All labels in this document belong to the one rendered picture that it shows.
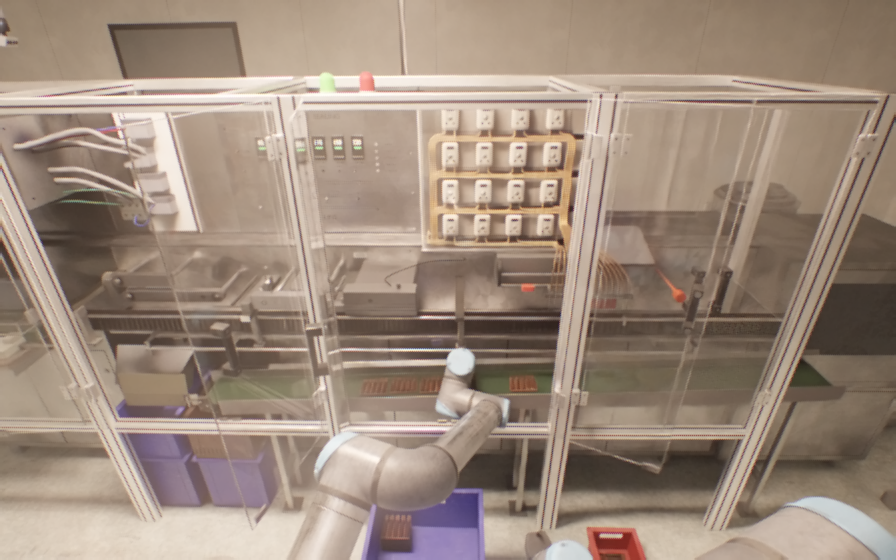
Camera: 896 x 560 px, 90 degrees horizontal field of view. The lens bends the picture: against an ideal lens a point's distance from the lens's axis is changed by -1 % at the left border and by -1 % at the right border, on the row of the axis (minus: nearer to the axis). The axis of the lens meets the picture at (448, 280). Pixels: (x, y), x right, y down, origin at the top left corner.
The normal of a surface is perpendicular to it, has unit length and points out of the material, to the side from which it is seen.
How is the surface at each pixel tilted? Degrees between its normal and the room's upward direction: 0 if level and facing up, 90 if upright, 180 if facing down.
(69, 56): 90
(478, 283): 90
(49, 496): 0
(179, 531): 0
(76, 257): 90
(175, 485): 90
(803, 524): 22
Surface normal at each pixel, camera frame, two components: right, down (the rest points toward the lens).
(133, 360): -0.02, -0.11
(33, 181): 1.00, 0.00
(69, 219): -0.02, 0.46
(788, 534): -0.18, -0.98
